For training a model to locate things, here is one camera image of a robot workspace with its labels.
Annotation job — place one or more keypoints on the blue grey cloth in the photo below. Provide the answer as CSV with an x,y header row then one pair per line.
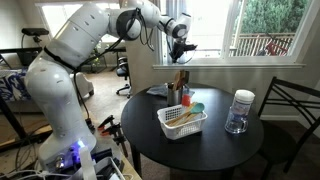
x,y
156,90

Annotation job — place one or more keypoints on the black round table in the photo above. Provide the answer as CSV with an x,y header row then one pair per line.
x,y
200,150

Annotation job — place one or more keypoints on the light wooden spatula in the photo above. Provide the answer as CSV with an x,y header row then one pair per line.
x,y
176,80

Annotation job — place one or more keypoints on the green tree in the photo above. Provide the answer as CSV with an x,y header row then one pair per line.
x,y
273,15

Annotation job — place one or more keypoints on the black desk top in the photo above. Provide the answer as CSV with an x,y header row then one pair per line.
x,y
116,49

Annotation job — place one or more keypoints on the blue white patterned fabric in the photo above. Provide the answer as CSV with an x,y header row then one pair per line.
x,y
8,86

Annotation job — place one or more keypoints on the clear plastic jar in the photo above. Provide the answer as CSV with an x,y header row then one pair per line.
x,y
245,95

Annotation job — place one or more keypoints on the white plastic basket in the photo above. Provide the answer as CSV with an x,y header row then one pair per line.
x,y
181,131

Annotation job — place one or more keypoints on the black office chair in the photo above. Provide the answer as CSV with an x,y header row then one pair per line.
x,y
122,71

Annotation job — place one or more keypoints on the large white window frame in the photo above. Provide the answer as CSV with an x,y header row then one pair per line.
x,y
231,30

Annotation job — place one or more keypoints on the black camera on stand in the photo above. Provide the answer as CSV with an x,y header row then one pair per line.
x,y
35,31

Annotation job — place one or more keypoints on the wooden deck railing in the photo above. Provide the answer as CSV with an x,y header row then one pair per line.
x,y
246,45

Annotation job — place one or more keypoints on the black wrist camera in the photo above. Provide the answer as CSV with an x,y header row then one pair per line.
x,y
191,47

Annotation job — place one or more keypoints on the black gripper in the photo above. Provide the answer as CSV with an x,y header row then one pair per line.
x,y
180,48

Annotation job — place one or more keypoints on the silver metal utensil holder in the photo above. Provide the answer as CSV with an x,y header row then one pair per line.
x,y
172,97

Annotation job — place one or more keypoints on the black metal chair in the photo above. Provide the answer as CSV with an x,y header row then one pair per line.
x,y
283,143

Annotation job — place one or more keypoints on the plywood mounting board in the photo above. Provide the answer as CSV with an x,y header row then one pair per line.
x,y
128,166

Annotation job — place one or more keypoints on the clear glass mug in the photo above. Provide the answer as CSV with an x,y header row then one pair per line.
x,y
233,129

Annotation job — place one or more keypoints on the grey blue curtain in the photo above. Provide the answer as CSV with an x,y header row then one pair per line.
x,y
175,6

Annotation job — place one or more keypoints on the red silicone spatula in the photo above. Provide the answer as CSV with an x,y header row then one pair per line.
x,y
186,100

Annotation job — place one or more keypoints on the wooden utensil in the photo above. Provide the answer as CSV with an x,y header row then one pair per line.
x,y
183,119
181,115

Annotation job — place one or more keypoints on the black metal stand frame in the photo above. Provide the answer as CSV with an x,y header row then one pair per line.
x,y
10,116

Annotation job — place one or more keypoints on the black bar clamp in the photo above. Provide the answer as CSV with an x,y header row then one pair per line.
x,y
116,131

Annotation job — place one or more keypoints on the black desk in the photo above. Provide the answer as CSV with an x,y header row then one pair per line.
x,y
116,49
10,50

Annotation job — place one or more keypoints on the red outdoor chair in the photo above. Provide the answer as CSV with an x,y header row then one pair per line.
x,y
276,48

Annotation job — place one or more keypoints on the small bright window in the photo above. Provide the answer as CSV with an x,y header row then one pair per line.
x,y
53,20

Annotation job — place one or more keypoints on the orange black clamp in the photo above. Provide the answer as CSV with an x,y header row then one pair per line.
x,y
106,121

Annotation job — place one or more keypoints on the dark brown wooden spatula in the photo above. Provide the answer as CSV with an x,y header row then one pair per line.
x,y
182,78

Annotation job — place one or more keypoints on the green potted plant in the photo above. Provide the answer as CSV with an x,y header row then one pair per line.
x,y
95,55

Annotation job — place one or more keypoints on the white rounded furniture piece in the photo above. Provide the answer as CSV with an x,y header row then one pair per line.
x,y
85,85

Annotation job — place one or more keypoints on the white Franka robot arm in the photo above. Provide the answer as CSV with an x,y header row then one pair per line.
x,y
66,40

